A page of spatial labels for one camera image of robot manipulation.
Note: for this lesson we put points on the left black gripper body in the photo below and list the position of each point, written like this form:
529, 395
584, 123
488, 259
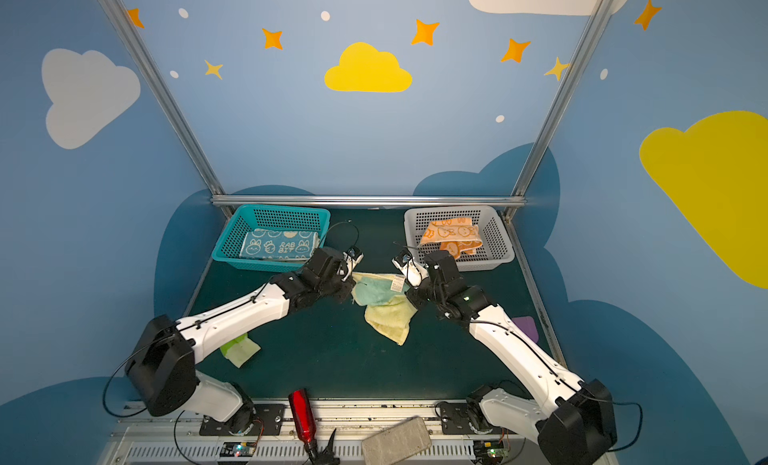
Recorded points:
339, 273

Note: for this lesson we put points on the yellow-green towel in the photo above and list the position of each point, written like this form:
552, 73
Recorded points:
387, 308

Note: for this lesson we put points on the blue bunny pattern towel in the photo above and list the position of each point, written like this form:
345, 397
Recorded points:
276, 245

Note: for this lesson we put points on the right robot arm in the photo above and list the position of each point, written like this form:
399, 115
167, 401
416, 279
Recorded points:
572, 421

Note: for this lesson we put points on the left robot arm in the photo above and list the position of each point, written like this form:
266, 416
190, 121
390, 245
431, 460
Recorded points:
163, 366

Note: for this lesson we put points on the orange patterned towel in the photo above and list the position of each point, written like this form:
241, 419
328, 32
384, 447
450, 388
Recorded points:
457, 236

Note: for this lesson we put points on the white plastic basket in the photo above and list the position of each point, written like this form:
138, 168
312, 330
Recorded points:
495, 248

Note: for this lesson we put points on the purple pad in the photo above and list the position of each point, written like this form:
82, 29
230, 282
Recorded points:
527, 325

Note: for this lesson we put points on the yellow-green sticky paper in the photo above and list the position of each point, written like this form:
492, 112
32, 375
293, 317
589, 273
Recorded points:
239, 350

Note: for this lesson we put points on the red metal bottle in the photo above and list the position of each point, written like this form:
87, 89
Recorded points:
303, 416

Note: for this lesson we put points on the grey sponge block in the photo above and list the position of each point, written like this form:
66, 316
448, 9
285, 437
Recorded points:
397, 443

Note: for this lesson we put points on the right green circuit board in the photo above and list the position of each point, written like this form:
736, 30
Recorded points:
488, 453

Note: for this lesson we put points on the green circuit board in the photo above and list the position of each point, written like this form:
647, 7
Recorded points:
237, 450
488, 453

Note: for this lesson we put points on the black clamp tool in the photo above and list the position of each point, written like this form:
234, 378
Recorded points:
326, 456

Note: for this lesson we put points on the left green circuit board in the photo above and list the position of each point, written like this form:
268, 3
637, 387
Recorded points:
237, 450

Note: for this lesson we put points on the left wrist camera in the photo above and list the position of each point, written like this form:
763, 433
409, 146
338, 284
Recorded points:
352, 257

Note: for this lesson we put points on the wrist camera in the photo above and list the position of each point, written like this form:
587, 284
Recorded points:
352, 257
412, 271

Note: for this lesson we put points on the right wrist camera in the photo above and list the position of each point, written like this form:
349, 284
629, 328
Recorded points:
412, 271

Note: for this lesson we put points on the right aluminium frame post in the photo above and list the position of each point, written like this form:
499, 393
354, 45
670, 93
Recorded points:
585, 48

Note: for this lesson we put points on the aluminium frame post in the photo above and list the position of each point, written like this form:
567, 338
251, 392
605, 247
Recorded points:
585, 48
134, 44

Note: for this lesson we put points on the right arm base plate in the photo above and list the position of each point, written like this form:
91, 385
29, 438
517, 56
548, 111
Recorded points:
463, 419

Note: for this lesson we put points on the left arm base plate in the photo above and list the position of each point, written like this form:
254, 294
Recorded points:
261, 419

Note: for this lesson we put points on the left aluminium frame post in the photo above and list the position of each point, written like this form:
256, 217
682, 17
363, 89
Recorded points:
134, 44

